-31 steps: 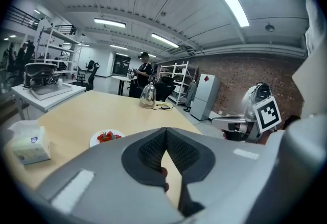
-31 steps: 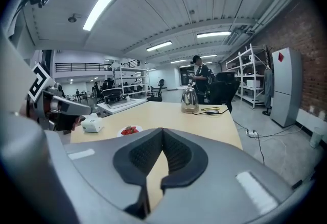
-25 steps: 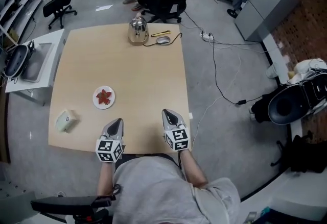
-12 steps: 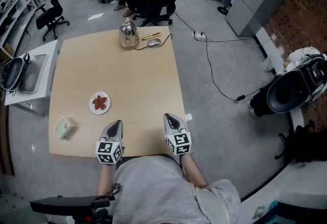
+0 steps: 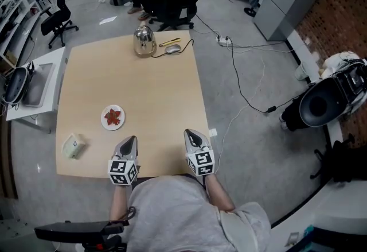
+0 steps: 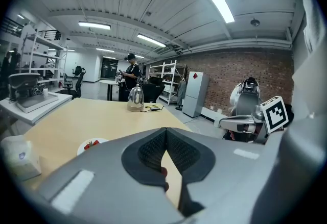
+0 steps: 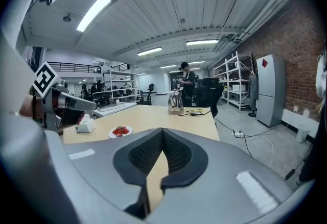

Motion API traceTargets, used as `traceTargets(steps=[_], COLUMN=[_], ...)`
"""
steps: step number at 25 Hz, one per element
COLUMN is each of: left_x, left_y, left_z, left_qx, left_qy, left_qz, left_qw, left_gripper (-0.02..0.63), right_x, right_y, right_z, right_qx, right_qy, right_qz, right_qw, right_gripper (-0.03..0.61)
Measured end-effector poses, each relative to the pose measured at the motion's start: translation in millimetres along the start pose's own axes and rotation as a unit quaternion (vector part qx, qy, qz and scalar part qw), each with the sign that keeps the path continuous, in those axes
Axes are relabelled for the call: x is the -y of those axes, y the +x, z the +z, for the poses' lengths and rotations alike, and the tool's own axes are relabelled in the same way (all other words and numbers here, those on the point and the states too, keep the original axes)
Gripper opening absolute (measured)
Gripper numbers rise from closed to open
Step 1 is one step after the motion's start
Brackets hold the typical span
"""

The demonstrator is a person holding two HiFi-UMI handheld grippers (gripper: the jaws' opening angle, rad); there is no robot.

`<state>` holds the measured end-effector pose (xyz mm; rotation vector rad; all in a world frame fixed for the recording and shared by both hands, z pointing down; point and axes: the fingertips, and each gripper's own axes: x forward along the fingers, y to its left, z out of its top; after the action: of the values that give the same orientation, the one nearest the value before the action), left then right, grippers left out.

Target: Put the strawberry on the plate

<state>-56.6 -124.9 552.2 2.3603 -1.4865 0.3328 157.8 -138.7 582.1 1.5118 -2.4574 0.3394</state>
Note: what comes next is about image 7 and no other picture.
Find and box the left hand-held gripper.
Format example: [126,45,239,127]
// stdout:
[32,61,98,132]

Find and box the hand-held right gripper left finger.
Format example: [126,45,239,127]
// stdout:
[45,128,164,224]

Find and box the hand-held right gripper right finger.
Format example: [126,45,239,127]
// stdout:
[148,128,315,224]

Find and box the white plate with strawberries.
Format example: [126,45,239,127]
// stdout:
[108,125,133,139]

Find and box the person's left forearm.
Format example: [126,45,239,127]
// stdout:
[19,95,44,119]

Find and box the person's left hand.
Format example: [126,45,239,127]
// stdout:
[62,110,85,126]

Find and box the pale green tissue box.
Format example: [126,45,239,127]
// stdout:
[75,117,96,134]

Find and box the black office chair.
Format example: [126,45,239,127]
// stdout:
[91,91,113,106]
[194,77,224,118]

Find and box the grey tray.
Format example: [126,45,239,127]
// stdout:
[97,102,131,113]

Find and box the black railing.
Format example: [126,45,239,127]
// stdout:
[47,61,131,73]

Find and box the white metal shelf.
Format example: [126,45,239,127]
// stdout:
[213,51,254,111]
[101,64,140,103]

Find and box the ceiling light panel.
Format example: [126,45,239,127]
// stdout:
[76,0,112,33]
[137,46,164,57]
[185,39,220,46]

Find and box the white trash bin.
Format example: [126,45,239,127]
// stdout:
[295,123,311,144]

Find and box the steel kettle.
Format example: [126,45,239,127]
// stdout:
[168,88,184,116]

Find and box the grey hanging coat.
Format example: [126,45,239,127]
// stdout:
[248,72,259,111]

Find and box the grey refrigerator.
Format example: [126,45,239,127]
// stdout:
[255,54,286,128]

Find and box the black floor cable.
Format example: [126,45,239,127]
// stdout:
[214,115,254,158]

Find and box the white floor cable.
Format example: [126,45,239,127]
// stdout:
[265,120,292,168]

